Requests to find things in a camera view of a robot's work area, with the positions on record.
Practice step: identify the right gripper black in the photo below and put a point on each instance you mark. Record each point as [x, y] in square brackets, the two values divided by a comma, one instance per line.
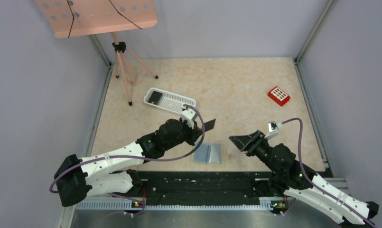
[248, 143]

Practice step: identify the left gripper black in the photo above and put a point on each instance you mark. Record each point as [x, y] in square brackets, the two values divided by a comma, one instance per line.
[194, 134]

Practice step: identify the black credit card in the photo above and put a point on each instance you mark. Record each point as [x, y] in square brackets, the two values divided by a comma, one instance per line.
[209, 125]
[155, 97]

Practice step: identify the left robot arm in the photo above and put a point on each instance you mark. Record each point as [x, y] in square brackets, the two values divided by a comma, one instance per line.
[79, 178]

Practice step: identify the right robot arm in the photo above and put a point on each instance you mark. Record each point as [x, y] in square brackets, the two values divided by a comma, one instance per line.
[291, 177]

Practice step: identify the white plastic basket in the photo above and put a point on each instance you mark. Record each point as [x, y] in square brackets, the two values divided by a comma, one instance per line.
[170, 102]

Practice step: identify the red toy brick block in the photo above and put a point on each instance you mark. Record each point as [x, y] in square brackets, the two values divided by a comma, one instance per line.
[278, 96]

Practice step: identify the pink music stand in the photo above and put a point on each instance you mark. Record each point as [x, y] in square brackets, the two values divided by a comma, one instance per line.
[73, 18]

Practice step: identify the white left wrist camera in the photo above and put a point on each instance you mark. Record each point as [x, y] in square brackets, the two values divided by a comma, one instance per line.
[188, 115]

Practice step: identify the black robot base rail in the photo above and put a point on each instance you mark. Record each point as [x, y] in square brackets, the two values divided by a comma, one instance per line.
[202, 188]

